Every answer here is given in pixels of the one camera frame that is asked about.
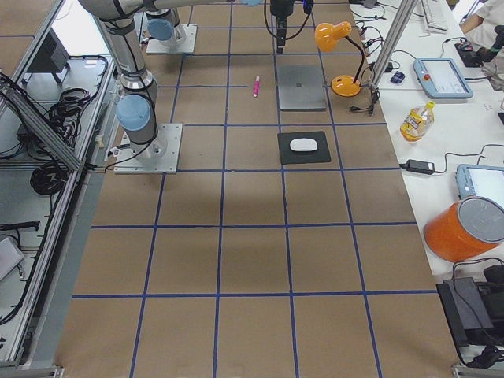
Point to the white computer mouse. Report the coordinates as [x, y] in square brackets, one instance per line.
[302, 145]

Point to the aluminium frame post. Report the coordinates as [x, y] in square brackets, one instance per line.
[393, 36]

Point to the black equipment box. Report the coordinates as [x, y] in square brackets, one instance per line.
[474, 313]

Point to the orange cylinder container grey lid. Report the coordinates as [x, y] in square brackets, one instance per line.
[468, 228]

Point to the blue teach pendant far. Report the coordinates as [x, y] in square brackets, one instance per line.
[440, 78]

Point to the orange desk lamp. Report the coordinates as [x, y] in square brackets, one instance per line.
[346, 80]

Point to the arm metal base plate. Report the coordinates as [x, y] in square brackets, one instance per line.
[172, 40]
[161, 156]

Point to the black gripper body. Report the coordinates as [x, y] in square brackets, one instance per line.
[280, 9]

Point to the black monitor on side bench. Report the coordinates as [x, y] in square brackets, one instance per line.
[51, 58]

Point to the black mousepad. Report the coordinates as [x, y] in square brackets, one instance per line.
[288, 157]

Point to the person in white shirt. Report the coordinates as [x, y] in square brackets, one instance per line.
[479, 28]

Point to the black power adapter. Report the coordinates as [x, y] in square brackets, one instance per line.
[422, 167]

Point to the blue teach pendant near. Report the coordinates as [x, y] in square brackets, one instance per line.
[480, 180]

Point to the blue teach pendant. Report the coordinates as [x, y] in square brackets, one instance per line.
[440, 78]
[480, 180]

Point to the small blue checkered pouch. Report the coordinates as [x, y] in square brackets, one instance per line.
[398, 77]

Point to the white keyboard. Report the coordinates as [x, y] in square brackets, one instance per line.
[433, 16]

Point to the yellow drink bottle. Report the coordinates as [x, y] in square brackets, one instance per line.
[417, 122]

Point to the silver laptop notebook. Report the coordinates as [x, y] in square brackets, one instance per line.
[301, 88]

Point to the pink marker pen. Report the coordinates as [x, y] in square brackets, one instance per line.
[256, 86]

